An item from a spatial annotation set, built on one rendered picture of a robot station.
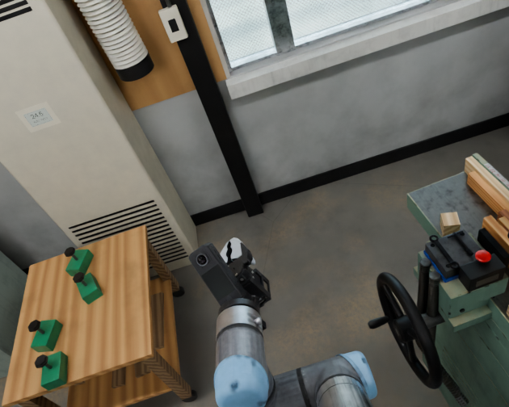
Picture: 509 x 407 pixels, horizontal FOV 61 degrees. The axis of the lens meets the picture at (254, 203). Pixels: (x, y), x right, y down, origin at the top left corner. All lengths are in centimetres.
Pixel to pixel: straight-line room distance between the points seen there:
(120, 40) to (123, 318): 106
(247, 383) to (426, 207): 80
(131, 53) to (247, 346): 141
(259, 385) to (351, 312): 151
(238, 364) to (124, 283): 128
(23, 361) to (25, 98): 99
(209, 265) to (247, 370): 20
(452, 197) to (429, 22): 114
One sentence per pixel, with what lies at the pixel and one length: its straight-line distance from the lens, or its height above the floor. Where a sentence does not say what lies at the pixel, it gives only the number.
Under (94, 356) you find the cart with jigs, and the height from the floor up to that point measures 53.
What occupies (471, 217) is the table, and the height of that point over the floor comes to 90.
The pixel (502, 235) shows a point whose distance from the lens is 114.
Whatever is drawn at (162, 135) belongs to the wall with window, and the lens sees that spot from 226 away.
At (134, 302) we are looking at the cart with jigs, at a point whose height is 53.
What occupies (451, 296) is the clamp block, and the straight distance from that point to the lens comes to 105.
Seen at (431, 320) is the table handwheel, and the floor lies 82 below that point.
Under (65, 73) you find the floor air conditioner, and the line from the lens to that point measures 179.
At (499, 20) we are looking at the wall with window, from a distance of 255.
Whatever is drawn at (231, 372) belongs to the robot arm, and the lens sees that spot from 64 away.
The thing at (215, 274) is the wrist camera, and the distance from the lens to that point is 76.
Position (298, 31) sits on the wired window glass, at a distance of 218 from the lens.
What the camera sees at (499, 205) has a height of 94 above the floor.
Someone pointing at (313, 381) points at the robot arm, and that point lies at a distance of 72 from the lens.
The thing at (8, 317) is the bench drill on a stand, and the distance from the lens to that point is 260.
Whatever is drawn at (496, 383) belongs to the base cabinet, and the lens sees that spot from 136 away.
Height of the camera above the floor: 186
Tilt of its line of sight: 44 degrees down
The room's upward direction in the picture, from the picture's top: 21 degrees counter-clockwise
